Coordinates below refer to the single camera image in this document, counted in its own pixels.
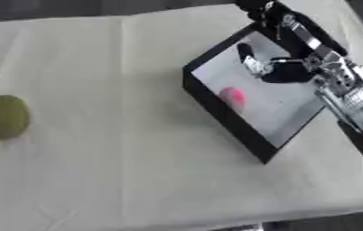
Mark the pink toy fruit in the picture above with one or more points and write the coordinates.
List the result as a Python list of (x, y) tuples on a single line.
[(233, 97)]

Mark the black box with white inside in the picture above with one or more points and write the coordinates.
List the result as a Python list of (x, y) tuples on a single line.
[(253, 96)]

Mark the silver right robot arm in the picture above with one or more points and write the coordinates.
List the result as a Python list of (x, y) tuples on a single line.
[(350, 90)]

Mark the green toy pear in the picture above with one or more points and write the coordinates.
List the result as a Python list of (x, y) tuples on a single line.
[(3, 118)]

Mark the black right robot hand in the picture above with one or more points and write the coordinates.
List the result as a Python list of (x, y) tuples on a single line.
[(290, 70)]

